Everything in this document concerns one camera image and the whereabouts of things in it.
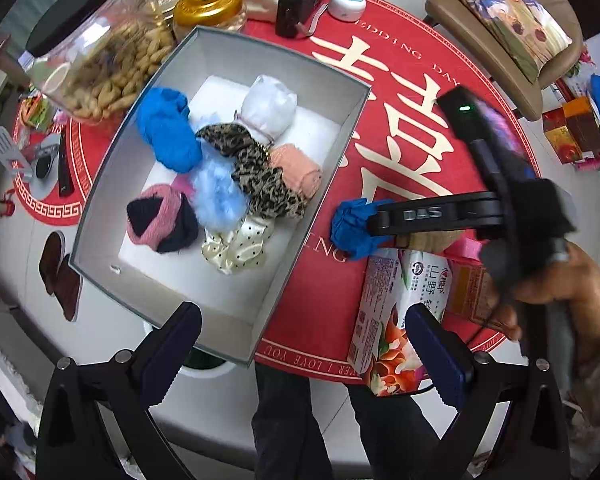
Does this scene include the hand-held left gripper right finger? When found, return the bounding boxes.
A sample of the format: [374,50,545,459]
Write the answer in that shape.
[404,302,573,480]

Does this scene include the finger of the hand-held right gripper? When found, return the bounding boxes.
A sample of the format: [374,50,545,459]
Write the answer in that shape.
[367,191,507,250]

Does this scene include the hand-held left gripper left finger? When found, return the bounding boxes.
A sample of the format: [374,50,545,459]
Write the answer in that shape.
[35,301,203,480]

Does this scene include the grey box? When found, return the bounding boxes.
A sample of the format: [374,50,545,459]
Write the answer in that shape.
[70,25,372,367]

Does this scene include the cream polka dot scrunchie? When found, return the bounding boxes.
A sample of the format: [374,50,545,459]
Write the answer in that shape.
[201,215,276,276]

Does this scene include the pink and black knit scrunchie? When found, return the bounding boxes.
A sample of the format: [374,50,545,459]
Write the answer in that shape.
[126,182,201,255]

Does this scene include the light blue fluffy scrunchie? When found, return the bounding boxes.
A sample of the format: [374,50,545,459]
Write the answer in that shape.
[189,142,251,233]

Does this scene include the leopard print scrunchie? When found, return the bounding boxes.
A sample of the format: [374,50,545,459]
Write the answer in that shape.
[196,122,308,221]

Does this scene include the white scrunchie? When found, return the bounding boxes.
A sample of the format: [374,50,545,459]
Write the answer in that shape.
[240,74,298,141]

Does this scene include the person's right hand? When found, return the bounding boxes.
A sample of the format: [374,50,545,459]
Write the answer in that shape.
[490,242,600,363]

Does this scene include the tan cloth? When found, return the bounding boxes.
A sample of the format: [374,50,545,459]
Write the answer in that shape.
[397,232,461,256]

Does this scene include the pink sponge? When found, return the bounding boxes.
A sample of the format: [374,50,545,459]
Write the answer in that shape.
[452,237,483,258]

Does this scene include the printed snack box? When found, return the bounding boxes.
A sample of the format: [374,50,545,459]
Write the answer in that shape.
[346,249,453,398]

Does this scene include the pink carton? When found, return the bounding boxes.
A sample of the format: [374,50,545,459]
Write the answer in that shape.
[445,255,511,328]

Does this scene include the red orange gift box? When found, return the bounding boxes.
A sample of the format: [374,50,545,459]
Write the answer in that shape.
[542,95,600,171]

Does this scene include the brown chair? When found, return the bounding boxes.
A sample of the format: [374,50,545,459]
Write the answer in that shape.
[425,0,586,121]

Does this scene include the person's dark trousers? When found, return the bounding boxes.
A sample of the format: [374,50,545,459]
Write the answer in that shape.
[252,362,456,480]

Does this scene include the brown leather pouch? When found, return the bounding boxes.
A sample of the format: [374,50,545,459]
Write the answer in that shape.
[38,231,83,323]

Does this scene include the white foam liner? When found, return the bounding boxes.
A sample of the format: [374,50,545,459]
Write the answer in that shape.
[119,74,353,321]

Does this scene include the red round table mat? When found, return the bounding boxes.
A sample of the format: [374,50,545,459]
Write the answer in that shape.
[240,0,546,386]

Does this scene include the floral cushion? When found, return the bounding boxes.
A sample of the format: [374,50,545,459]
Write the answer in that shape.
[451,0,573,83]

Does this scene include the small red patterned mat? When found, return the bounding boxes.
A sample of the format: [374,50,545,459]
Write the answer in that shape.
[11,92,106,231]

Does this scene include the black remote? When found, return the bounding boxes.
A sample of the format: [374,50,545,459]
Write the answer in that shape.
[57,132,76,198]

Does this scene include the white round device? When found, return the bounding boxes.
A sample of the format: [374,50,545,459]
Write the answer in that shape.
[327,0,367,23]

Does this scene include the sunglasses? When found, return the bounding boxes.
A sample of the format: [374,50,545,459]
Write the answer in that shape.
[30,132,63,181]

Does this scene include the white slotted stand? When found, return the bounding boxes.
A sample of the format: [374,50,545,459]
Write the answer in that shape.
[0,126,33,181]

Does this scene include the colorful snack packet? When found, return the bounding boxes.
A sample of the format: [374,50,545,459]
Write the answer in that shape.
[17,95,56,128]

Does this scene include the peanut jar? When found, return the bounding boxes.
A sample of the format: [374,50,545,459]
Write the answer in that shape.
[19,0,177,123]

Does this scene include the gold lid jar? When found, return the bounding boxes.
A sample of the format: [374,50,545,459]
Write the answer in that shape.
[172,0,248,43]

